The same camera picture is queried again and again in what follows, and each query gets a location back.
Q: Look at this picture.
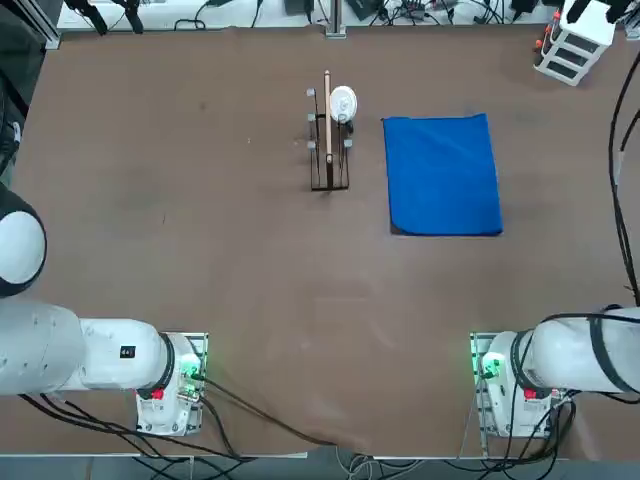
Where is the black base cable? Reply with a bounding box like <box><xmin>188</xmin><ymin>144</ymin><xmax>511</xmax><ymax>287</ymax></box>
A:
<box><xmin>197</xmin><ymin>377</ymin><xmax>361</xmax><ymax>449</ymax></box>

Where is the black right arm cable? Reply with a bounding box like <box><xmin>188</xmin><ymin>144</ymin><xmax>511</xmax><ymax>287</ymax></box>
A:
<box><xmin>607</xmin><ymin>49</ymin><xmax>640</xmax><ymax>307</ymax></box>

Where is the blue towel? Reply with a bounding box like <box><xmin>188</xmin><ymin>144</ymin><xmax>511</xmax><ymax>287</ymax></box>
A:
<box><xmin>381</xmin><ymin>112</ymin><xmax>504</xmax><ymax>237</ymax></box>

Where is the white smiley cup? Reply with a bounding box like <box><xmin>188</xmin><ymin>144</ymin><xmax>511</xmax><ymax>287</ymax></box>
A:
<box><xmin>328</xmin><ymin>85</ymin><xmax>359</xmax><ymax>124</ymax></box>

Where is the aluminium camera post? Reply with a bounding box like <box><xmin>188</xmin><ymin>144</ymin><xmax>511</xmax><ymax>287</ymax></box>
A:
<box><xmin>324</xmin><ymin>0</ymin><xmax>349</xmax><ymax>39</ymax></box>

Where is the black wire cup rack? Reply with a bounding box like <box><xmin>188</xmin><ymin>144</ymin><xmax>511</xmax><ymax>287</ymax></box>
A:
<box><xmin>304</xmin><ymin>69</ymin><xmax>357</xmax><ymax>193</ymax></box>

